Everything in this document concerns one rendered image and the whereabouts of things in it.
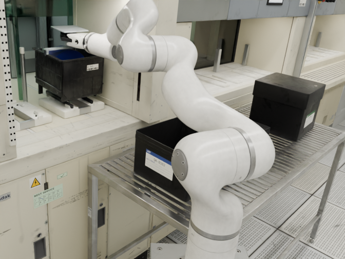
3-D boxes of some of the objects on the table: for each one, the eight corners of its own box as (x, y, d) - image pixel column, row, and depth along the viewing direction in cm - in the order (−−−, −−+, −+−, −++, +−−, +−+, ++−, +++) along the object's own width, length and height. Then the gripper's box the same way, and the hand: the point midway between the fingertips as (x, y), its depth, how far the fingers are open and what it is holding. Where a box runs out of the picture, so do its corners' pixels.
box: (296, 142, 179) (309, 94, 169) (245, 125, 195) (253, 79, 185) (314, 127, 201) (326, 84, 191) (267, 112, 216) (275, 71, 206)
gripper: (109, 32, 148) (81, 25, 159) (74, 34, 136) (48, 26, 147) (108, 50, 151) (81, 42, 162) (75, 54, 139) (48, 45, 150)
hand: (68, 35), depth 153 cm, fingers open, 4 cm apart
